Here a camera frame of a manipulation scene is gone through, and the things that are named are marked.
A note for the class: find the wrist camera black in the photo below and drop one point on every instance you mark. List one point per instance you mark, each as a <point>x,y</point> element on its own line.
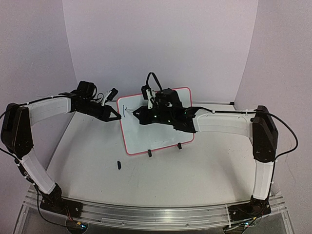
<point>147,92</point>
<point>108,96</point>

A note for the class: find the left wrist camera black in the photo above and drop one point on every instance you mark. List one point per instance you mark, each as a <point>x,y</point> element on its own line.
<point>108,96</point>

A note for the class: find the wire whiteboard stand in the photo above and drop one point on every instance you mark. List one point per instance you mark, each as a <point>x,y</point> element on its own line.
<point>150,152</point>

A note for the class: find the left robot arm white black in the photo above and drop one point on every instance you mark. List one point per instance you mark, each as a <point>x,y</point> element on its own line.
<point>16,135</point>

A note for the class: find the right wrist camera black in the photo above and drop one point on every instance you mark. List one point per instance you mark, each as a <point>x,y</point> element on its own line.
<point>147,92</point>

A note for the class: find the aluminium front rail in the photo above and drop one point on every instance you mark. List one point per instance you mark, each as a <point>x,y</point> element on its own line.
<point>169,219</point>

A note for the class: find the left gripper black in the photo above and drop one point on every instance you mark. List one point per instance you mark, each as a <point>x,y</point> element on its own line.
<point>105,114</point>

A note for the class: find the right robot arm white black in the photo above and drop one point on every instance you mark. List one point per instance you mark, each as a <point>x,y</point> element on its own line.
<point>257,125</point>

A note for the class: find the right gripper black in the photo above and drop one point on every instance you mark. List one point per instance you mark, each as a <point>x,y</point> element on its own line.
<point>149,115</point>

